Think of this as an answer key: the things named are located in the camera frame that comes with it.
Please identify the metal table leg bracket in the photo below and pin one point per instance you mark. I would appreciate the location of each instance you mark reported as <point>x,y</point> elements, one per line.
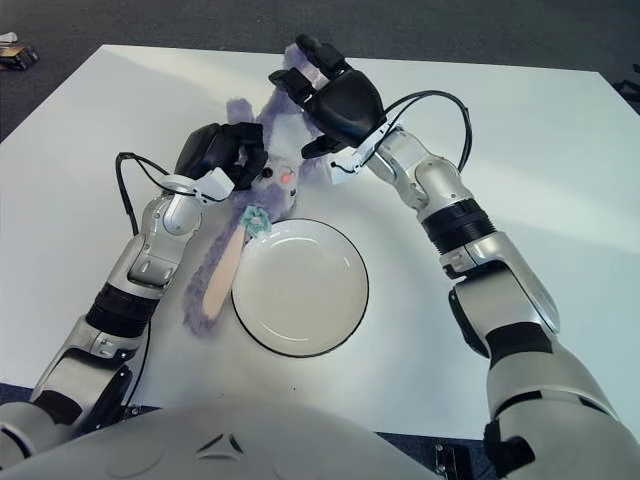
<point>446,462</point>
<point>133,409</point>

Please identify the black and brown box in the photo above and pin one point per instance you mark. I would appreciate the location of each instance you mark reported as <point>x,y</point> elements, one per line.
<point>17,56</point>

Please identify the grey robot torso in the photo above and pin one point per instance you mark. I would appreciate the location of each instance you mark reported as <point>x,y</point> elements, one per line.
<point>225,445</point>

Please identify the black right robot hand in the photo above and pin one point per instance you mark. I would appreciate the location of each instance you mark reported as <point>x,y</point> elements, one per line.
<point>350,105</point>

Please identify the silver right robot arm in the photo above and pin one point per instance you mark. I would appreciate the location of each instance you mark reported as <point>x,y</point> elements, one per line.
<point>510,310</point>

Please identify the purple plush bunny doll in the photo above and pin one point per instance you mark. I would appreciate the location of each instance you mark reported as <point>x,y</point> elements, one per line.
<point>280,130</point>

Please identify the white plate with black rim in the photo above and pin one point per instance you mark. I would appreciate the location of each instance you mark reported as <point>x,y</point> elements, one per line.
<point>300,287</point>

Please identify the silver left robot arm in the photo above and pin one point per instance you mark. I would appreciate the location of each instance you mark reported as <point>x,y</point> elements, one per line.
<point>150,250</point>

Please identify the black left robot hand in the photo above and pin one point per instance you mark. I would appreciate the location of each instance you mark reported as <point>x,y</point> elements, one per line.
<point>207,147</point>

